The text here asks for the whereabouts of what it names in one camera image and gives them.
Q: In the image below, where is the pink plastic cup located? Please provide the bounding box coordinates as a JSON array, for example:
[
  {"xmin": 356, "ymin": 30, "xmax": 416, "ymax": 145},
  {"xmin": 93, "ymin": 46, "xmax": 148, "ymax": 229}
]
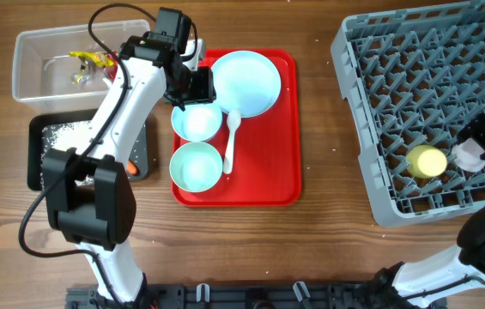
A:
[{"xmin": 452, "ymin": 138, "xmax": 485, "ymax": 173}]

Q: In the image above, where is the light blue bowl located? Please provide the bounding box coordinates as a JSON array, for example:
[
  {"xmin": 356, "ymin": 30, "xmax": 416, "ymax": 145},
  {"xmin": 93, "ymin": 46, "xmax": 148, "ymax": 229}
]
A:
[{"xmin": 171, "ymin": 103, "xmax": 223, "ymax": 142}]

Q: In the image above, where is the yellow plastic cup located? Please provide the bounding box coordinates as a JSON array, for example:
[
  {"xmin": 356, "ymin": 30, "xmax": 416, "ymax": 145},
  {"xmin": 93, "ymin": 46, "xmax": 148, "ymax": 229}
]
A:
[{"xmin": 405, "ymin": 145, "xmax": 448, "ymax": 179}]

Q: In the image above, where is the mint green bowl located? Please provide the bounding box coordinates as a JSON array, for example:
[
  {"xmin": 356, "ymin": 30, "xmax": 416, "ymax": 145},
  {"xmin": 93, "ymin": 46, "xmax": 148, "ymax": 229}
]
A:
[{"xmin": 169, "ymin": 142, "xmax": 222, "ymax": 193}]

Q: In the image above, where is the yellow candy wrapper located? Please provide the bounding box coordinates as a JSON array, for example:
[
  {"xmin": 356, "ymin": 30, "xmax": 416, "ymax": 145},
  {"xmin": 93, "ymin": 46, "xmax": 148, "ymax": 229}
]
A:
[{"xmin": 69, "ymin": 51, "xmax": 110, "ymax": 84}]

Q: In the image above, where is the orange carrot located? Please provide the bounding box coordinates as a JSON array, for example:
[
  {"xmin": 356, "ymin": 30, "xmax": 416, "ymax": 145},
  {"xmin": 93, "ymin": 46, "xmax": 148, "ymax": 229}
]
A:
[{"xmin": 126, "ymin": 161, "xmax": 139, "ymax": 175}]

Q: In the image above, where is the white rice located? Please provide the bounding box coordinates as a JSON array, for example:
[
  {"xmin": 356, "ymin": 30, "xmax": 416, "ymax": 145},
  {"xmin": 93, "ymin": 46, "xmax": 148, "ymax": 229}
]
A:
[{"xmin": 40, "ymin": 120, "xmax": 147, "ymax": 190}]

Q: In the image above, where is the red wrapper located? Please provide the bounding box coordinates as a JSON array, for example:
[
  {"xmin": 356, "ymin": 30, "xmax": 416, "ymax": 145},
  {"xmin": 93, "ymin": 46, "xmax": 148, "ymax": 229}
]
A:
[{"xmin": 104, "ymin": 53, "xmax": 118, "ymax": 82}]

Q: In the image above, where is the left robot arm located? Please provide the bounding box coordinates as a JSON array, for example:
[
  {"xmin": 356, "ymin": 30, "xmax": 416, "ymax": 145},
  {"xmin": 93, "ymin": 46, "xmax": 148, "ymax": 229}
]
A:
[{"xmin": 41, "ymin": 8, "xmax": 215, "ymax": 308}]

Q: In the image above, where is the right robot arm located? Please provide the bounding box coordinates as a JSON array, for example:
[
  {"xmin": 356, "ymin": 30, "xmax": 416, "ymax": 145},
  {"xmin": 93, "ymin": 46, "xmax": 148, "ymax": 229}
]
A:
[{"xmin": 366, "ymin": 113, "xmax": 485, "ymax": 308}]

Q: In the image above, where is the grey dishwasher rack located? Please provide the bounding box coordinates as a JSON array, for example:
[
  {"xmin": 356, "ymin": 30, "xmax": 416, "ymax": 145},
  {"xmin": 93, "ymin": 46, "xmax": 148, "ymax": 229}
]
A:
[{"xmin": 330, "ymin": 1, "xmax": 485, "ymax": 227}]

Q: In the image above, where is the clear plastic waste bin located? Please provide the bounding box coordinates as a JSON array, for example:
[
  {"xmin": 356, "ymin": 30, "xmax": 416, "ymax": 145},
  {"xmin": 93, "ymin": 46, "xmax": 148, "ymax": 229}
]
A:
[{"xmin": 11, "ymin": 19, "xmax": 151, "ymax": 114}]

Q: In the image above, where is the white plastic spoon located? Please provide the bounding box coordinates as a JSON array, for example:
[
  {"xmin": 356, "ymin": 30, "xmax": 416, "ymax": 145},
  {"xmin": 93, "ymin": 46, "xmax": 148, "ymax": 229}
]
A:
[{"xmin": 223, "ymin": 110, "xmax": 241, "ymax": 174}]

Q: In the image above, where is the light blue plate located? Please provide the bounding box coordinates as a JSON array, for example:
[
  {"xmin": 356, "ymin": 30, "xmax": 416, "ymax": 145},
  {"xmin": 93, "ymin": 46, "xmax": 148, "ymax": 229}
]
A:
[{"xmin": 211, "ymin": 51, "xmax": 282, "ymax": 118}]

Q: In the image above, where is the red serving tray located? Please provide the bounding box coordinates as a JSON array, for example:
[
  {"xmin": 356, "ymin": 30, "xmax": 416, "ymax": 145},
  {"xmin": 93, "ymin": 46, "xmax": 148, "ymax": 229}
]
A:
[{"xmin": 172, "ymin": 49, "xmax": 302, "ymax": 208}]

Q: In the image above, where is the black plastic tray bin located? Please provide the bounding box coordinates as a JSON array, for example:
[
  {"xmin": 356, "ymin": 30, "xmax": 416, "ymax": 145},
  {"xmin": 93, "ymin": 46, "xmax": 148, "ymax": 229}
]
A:
[{"xmin": 27, "ymin": 109, "xmax": 149, "ymax": 191}]

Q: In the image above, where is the left black cable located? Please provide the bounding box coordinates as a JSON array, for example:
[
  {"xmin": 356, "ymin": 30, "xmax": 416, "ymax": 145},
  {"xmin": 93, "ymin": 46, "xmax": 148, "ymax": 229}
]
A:
[{"xmin": 17, "ymin": 3, "xmax": 160, "ymax": 258}]

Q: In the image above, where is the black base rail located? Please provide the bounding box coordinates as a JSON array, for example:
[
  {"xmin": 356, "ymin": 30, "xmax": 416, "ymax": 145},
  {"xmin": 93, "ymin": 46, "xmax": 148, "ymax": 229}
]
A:
[{"xmin": 64, "ymin": 281, "xmax": 380, "ymax": 309}]

